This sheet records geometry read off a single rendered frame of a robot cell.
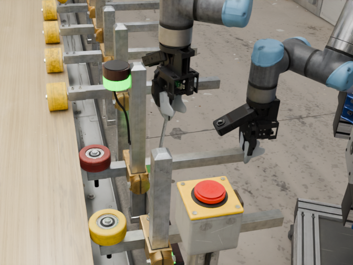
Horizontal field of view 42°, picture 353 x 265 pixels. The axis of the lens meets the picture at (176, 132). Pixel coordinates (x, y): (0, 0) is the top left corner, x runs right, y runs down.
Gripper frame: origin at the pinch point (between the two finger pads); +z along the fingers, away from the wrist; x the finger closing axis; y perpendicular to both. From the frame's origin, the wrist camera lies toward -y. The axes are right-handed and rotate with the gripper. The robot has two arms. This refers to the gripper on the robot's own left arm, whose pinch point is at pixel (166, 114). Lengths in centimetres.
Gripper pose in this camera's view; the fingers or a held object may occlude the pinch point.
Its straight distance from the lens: 116.4
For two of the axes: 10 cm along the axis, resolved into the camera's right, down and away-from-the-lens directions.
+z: -0.5, 8.3, 5.5
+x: 8.2, -2.8, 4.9
